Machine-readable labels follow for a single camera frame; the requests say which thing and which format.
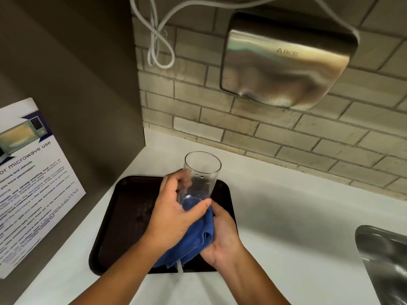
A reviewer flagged person's left hand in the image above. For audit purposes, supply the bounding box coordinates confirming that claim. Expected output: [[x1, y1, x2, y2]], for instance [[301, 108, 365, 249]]
[[144, 170, 212, 248]]

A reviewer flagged stainless steel hand dryer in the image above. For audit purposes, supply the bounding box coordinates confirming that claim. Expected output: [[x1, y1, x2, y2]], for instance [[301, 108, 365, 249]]
[[219, 11, 359, 110]]

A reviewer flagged white printed instruction sheet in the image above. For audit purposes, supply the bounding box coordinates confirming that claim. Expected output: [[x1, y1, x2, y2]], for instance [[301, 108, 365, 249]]
[[0, 98, 86, 279]]

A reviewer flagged person's left forearm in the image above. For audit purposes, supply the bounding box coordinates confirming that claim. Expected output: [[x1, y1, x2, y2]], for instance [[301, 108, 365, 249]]
[[71, 233, 166, 305]]

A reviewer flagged dark brown plastic tray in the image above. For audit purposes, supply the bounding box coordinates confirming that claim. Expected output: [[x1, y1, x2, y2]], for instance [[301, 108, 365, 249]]
[[89, 176, 238, 276]]

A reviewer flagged clear drinking glass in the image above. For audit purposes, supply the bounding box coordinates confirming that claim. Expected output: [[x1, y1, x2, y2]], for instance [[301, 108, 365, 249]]
[[177, 151, 222, 210]]

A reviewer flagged stainless steel sink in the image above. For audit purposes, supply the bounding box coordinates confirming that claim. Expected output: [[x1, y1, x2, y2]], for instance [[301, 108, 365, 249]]
[[355, 225, 407, 305]]

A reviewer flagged blue cleaning cloth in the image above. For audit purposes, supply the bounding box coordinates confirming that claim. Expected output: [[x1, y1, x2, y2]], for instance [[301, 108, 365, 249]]
[[153, 199, 215, 269]]

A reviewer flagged white power cable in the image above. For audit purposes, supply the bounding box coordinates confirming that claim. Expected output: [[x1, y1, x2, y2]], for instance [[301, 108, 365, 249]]
[[130, 0, 361, 68]]

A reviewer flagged person's right hand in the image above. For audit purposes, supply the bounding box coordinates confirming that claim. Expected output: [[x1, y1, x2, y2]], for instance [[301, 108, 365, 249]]
[[200, 199, 245, 267]]

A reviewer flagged person's right forearm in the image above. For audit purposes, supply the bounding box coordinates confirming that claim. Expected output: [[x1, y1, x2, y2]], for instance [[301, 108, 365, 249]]
[[218, 246, 291, 305]]

